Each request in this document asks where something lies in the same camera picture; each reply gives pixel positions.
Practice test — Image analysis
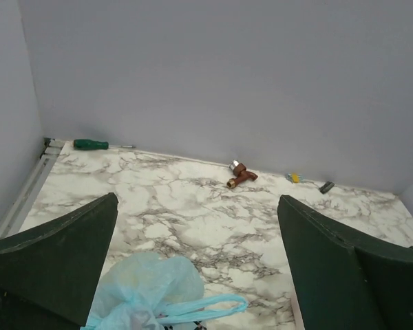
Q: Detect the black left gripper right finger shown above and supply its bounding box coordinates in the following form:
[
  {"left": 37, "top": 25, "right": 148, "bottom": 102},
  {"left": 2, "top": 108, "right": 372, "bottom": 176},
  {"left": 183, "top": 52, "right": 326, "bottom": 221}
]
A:
[{"left": 277, "top": 195, "right": 413, "bottom": 329}]

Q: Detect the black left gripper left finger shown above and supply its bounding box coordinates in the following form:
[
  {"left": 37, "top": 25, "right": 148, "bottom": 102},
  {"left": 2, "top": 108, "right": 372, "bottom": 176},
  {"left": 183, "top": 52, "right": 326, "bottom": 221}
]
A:
[{"left": 0, "top": 192, "right": 118, "bottom": 329}]

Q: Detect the light blue plastic bag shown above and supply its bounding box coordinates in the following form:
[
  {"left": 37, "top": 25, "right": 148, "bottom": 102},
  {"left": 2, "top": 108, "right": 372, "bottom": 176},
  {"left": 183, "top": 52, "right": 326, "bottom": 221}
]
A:
[{"left": 84, "top": 252, "right": 248, "bottom": 329}]

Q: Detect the small dark metal tool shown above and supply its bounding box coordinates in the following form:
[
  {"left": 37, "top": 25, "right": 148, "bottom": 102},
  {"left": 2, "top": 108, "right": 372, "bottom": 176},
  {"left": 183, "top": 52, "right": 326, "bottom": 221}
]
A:
[{"left": 319, "top": 181, "right": 335, "bottom": 194}]

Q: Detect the yellow hex key set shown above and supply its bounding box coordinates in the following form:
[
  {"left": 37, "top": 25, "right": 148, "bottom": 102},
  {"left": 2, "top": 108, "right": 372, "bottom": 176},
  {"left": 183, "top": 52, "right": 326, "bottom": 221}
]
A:
[{"left": 286, "top": 173, "right": 305, "bottom": 184}]

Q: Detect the brown brass tap fitting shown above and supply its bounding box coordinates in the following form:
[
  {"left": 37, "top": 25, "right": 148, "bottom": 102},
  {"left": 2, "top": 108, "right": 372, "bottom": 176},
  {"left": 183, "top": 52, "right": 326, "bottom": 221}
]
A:
[{"left": 226, "top": 159, "right": 258, "bottom": 189}]

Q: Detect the aluminium frame rail left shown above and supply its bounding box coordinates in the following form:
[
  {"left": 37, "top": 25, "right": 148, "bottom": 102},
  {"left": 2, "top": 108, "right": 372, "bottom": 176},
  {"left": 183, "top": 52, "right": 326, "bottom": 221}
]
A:
[{"left": 0, "top": 137, "right": 65, "bottom": 240}]

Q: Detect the green handled screwdriver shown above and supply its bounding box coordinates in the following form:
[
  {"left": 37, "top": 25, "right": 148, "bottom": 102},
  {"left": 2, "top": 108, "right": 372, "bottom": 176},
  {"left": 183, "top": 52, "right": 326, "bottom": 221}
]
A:
[{"left": 72, "top": 139, "right": 136, "bottom": 151}]

